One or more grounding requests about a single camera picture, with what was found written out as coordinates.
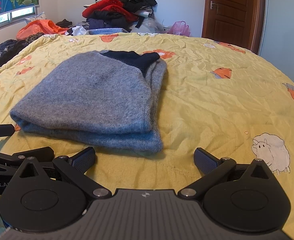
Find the brown wooden door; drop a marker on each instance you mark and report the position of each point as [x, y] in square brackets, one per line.
[237, 22]

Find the purple plastic bag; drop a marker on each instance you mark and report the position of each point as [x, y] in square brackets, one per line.
[179, 28]

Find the dark floral garment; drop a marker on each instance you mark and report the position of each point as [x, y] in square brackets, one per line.
[11, 48]

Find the light blue knit garment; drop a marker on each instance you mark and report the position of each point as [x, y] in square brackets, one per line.
[106, 31]

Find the clear plastic bag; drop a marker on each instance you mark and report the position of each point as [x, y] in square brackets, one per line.
[151, 25]

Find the white crumpled garment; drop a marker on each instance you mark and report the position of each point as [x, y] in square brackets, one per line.
[76, 31]

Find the dark navy garment on pile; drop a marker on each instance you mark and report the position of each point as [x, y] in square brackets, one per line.
[107, 19]

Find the yellow carrot print quilt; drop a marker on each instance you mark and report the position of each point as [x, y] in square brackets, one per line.
[217, 97]

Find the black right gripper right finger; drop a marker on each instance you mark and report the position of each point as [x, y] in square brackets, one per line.
[241, 197]

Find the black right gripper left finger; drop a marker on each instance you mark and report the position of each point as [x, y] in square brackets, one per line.
[45, 197]

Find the grey knit sweater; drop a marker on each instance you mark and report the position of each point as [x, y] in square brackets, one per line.
[101, 98]

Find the orange plastic bag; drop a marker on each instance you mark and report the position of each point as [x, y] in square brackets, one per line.
[40, 26]

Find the red garment on pile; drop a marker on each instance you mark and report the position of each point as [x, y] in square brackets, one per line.
[110, 6]

